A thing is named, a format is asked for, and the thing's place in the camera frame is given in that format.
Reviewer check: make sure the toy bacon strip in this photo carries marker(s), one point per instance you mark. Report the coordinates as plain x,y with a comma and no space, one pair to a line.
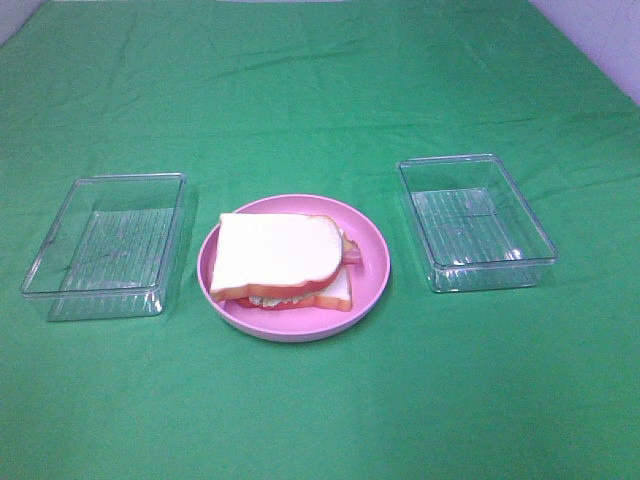
351,253

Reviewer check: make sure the toy bread slice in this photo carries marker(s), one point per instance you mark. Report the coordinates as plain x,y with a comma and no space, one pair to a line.
231,271
336,296

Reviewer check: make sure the toy lettuce leaf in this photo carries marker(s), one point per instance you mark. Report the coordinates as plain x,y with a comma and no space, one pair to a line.
297,261

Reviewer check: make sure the green tablecloth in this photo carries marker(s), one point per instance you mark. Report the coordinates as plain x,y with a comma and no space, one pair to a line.
251,100

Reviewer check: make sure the clear right plastic tray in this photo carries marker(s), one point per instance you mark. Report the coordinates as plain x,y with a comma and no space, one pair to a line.
472,226

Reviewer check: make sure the clear plastic tray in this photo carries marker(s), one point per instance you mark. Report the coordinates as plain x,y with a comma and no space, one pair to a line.
472,226
111,250

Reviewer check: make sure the clear left plastic tray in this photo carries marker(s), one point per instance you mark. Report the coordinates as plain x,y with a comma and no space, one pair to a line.
111,250

